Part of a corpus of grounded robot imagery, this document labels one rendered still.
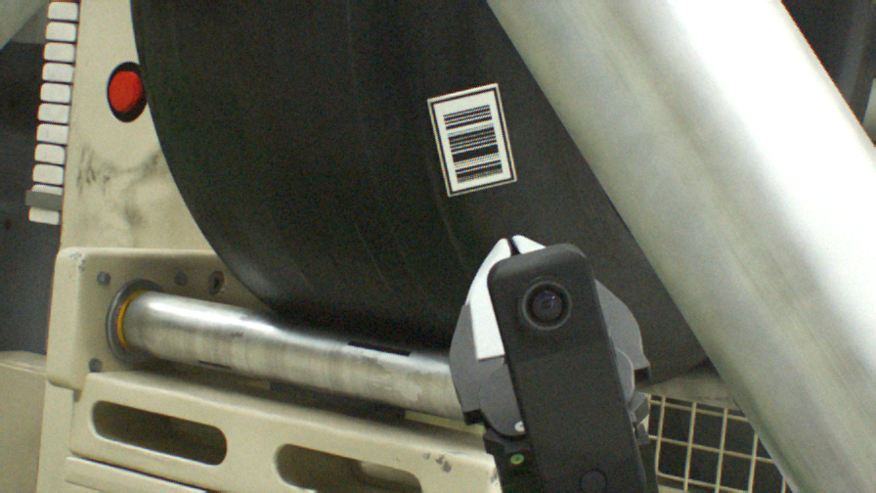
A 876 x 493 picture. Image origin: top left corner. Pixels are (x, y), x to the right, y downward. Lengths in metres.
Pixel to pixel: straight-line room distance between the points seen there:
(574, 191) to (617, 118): 0.50
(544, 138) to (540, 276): 0.29
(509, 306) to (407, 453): 0.37
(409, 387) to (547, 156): 0.18
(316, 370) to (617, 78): 0.64
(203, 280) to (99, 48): 0.20
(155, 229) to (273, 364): 0.22
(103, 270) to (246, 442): 0.18
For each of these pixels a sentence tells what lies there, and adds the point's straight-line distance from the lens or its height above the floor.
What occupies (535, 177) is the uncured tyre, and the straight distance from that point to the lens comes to 1.13.
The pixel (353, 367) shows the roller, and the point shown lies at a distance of 1.25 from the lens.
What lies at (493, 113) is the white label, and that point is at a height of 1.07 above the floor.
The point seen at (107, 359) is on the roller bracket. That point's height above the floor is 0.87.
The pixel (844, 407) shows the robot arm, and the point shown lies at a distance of 0.65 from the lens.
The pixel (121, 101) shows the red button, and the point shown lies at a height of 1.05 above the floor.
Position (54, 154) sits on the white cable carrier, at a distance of 1.57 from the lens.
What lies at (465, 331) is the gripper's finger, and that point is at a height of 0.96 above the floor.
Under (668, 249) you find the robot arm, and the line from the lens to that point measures 0.66.
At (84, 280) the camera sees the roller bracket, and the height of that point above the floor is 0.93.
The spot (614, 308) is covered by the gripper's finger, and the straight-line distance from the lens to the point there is 0.94.
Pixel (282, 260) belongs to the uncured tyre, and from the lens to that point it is 1.25.
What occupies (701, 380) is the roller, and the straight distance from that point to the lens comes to 1.43.
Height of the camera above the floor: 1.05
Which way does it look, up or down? 3 degrees down
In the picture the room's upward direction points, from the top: 6 degrees clockwise
